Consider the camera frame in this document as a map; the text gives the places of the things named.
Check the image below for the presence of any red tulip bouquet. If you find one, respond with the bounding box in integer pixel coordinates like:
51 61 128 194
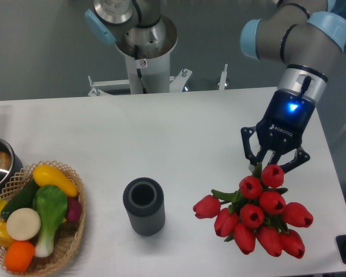
193 164 314 259

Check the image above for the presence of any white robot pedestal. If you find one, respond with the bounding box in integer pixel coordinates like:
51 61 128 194
87 54 228 98

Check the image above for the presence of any woven wicker basket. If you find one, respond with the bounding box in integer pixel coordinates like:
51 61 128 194
0 161 86 276

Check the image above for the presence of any purple red radish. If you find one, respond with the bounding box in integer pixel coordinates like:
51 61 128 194
65 198 82 222

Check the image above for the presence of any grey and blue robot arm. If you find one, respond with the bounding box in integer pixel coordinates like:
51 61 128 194
85 1 346 172

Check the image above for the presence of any dark grey ribbed vase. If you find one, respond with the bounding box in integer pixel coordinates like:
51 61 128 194
122 177 166 237

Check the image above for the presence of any round white radish slice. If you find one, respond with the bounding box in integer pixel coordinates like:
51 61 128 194
6 208 41 241

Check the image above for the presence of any green bok choy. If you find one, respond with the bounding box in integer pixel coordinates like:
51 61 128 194
32 185 67 258

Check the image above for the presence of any orange fruit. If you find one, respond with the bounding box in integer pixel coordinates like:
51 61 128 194
4 241 35 273

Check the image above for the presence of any dark green cucumber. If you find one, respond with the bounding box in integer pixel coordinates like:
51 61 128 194
0 179 40 220

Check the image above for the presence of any yellow squash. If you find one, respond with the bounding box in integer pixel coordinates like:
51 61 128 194
32 164 78 197

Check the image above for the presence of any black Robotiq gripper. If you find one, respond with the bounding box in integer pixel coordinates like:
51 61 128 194
240 90 315 173

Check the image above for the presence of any yellow bell pepper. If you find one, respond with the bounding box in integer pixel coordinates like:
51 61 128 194
0 220 15 248

